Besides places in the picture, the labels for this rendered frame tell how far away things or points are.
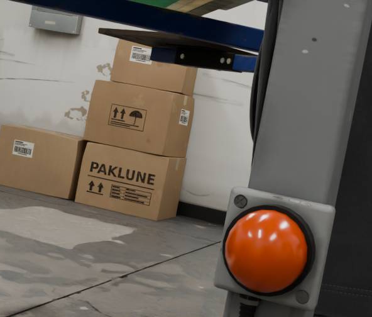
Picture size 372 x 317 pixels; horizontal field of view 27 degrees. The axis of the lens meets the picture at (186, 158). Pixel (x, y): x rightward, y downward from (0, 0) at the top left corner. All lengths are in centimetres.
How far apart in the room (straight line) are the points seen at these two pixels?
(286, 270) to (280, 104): 8
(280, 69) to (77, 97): 552
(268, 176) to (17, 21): 585
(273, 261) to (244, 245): 1
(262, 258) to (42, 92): 571
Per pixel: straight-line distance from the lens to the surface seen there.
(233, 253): 35
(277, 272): 35
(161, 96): 513
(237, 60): 250
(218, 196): 550
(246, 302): 38
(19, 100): 612
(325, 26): 39
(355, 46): 38
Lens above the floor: 70
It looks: 3 degrees down
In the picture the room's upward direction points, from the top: 11 degrees clockwise
